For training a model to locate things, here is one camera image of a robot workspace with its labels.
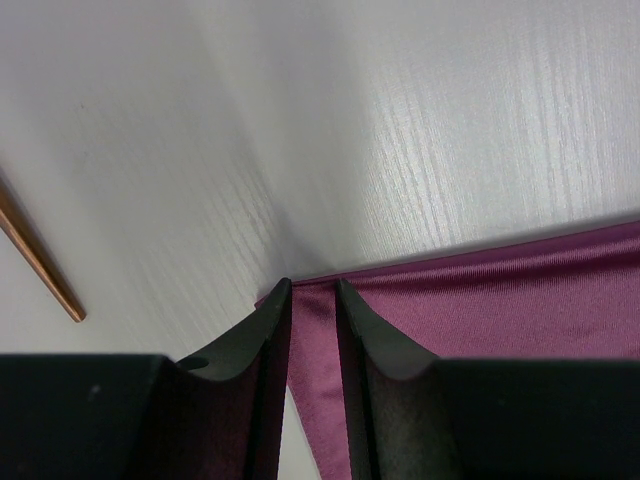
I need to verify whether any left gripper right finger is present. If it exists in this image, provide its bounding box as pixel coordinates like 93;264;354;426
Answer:
336;281;639;479

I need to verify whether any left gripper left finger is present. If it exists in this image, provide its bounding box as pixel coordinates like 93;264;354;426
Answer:
1;279;292;479

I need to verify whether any purple satin napkin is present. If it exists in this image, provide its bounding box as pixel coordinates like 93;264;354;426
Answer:
253;219;640;480

